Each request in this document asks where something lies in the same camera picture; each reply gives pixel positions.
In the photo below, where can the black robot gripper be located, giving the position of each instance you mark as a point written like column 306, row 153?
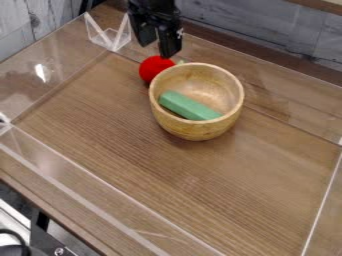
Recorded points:
column 156, row 13

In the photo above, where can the red fruit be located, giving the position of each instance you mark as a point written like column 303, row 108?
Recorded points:
column 152, row 66

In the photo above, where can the wooden bowl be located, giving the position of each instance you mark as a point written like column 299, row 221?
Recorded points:
column 196, row 100

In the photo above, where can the green rectangular block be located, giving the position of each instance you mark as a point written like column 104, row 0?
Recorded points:
column 185, row 107

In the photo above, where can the clear acrylic corner bracket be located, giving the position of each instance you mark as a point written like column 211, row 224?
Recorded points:
column 109, row 38

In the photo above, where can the clear acrylic tray wall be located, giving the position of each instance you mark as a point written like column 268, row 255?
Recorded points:
column 141, row 193

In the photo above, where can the black metal table frame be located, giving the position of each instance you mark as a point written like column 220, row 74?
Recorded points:
column 51, row 238

